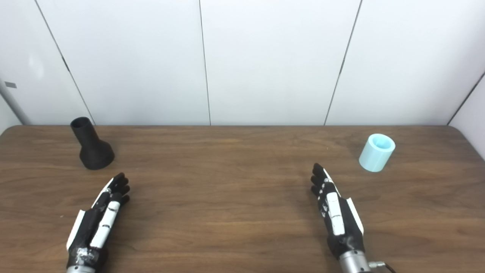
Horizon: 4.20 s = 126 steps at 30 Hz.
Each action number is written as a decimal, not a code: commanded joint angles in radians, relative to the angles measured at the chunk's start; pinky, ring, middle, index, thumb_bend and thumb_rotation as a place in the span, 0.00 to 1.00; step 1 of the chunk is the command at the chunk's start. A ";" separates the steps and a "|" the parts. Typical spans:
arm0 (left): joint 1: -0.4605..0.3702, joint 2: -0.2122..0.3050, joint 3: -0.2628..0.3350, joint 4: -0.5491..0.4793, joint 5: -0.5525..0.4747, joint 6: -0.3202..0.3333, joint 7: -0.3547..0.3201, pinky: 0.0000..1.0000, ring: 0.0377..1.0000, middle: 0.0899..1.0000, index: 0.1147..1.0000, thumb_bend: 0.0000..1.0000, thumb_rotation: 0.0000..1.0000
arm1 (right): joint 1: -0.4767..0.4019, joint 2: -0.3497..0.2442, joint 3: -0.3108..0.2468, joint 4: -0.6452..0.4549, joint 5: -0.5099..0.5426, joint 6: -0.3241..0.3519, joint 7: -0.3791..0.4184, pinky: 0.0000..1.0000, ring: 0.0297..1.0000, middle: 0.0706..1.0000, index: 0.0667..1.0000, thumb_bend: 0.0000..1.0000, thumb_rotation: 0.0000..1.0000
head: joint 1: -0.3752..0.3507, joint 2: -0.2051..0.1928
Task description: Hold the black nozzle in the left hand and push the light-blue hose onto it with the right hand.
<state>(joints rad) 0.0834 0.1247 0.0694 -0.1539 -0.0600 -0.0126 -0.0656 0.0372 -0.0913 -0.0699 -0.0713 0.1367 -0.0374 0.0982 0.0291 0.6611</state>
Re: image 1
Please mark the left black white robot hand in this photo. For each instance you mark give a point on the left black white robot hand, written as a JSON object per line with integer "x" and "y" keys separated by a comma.
{"x": 89, "y": 227}

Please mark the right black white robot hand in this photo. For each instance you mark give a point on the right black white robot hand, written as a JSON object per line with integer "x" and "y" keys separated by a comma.
{"x": 341, "y": 227}

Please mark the black flared nozzle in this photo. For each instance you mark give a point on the black flared nozzle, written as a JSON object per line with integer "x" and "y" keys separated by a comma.
{"x": 94, "y": 151}

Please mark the light blue cylinder cup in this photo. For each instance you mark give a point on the light blue cylinder cup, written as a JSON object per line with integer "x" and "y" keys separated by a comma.
{"x": 375, "y": 155}

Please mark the small grey wall label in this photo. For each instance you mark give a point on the small grey wall label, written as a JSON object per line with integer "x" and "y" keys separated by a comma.
{"x": 10, "y": 85}

